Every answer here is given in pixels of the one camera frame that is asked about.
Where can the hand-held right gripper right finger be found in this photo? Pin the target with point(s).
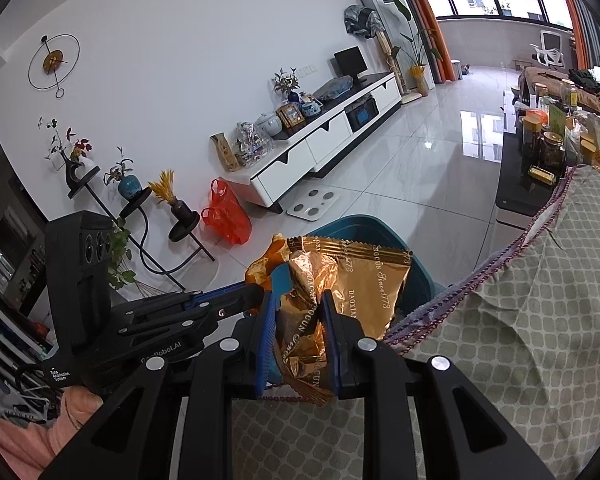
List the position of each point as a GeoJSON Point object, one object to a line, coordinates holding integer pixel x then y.
{"type": "Point", "coordinates": [332, 345]}

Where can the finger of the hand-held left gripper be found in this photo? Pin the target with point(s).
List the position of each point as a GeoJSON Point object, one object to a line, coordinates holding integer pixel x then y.
{"type": "Point", "coordinates": [235, 307]}
{"type": "Point", "coordinates": [220, 293]}

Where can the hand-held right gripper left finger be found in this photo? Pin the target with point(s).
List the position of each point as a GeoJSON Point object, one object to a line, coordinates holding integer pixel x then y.
{"type": "Point", "coordinates": [266, 347]}

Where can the orange peel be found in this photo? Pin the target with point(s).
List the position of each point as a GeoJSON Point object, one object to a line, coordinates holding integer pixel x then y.
{"type": "Point", "coordinates": [265, 267]}

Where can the teal waste bin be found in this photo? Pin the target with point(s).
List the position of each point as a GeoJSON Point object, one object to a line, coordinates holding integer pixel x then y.
{"type": "Point", "coordinates": [360, 225]}

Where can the person's left forearm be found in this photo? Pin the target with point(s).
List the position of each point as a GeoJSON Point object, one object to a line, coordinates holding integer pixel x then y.
{"type": "Point", "coordinates": [20, 450]}

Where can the green leafy plant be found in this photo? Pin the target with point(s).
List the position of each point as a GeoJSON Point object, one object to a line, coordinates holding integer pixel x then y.
{"type": "Point", "coordinates": [120, 255]}

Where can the black metal plant stand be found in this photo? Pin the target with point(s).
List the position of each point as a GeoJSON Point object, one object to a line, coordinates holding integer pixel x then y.
{"type": "Point", "coordinates": [185, 230]}

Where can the red plastic bag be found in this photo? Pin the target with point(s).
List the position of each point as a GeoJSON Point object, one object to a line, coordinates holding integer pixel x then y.
{"type": "Point", "coordinates": [227, 215]}

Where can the yellow wheat in dark vase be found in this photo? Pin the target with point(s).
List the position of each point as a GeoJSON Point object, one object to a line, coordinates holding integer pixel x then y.
{"type": "Point", "coordinates": [177, 207]}

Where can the plant in blue vase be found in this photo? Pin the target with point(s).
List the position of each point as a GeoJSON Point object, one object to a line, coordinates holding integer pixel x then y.
{"type": "Point", "coordinates": [127, 187]}

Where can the white bathroom scale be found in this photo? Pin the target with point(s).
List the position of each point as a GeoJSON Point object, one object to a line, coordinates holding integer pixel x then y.
{"type": "Point", "coordinates": [311, 205]}

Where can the brown paper bag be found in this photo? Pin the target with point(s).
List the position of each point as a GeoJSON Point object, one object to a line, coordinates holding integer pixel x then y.
{"type": "Point", "coordinates": [226, 152]}

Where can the plastic-wrapped ornament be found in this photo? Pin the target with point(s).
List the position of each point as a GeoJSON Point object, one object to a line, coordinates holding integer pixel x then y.
{"type": "Point", "coordinates": [252, 140]}

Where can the patterned tablecloth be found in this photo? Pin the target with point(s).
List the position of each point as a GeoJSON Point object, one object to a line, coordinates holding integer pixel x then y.
{"type": "Point", "coordinates": [505, 335]}

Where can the white and black tv cabinet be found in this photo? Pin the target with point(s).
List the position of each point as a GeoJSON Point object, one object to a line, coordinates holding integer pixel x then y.
{"type": "Point", "coordinates": [325, 140]}

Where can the blue and white porcelain jar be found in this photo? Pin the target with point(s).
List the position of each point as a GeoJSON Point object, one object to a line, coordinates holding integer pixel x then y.
{"type": "Point", "coordinates": [311, 108]}

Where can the small plant in dark vase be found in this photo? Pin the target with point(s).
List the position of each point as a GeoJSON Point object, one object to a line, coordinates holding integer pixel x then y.
{"type": "Point", "coordinates": [287, 82]}

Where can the blue patterned pouch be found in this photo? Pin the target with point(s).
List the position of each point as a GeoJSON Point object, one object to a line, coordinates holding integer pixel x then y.
{"type": "Point", "coordinates": [334, 87]}

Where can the dark coffee table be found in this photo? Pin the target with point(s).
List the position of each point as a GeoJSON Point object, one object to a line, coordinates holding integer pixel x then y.
{"type": "Point", "coordinates": [520, 190]}

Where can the black monitor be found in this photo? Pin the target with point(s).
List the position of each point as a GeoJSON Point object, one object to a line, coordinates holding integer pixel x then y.
{"type": "Point", "coordinates": [350, 62]}

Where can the tall plant in yellow vase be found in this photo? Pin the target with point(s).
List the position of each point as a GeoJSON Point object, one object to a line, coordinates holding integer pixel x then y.
{"type": "Point", "coordinates": [419, 80]}

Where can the wooden stand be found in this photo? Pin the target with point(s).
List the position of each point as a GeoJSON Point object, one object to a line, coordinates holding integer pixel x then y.
{"type": "Point", "coordinates": [395, 67]}

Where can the small white stool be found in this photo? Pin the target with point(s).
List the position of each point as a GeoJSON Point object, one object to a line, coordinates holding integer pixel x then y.
{"type": "Point", "coordinates": [456, 69]}

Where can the green and brown sofa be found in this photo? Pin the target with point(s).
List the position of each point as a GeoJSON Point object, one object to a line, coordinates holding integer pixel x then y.
{"type": "Point", "coordinates": [545, 77]}

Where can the glass jar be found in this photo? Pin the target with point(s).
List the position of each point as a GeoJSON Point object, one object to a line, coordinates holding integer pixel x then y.
{"type": "Point", "coordinates": [569, 94]}

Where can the orange curtain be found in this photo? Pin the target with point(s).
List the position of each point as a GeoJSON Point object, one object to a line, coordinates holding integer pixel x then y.
{"type": "Point", "coordinates": [430, 5]}
{"type": "Point", "coordinates": [572, 20]}

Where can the white office chair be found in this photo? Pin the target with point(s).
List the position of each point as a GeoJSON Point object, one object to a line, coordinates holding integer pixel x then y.
{"type": "Point", "coordinates": [549, 50]}

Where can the grey curtain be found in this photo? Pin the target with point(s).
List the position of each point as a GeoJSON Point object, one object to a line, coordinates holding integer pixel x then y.
{"type": "Point", "coordinates": [597, 30]}

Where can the gold picture frame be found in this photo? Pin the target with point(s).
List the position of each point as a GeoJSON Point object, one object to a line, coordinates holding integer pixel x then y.
{"type": "Point", "coordinates": [291, 115]}

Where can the round wall clock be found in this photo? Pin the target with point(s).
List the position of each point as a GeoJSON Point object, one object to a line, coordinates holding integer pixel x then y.
{"type": "Point", "coordinates": [53, 60]}

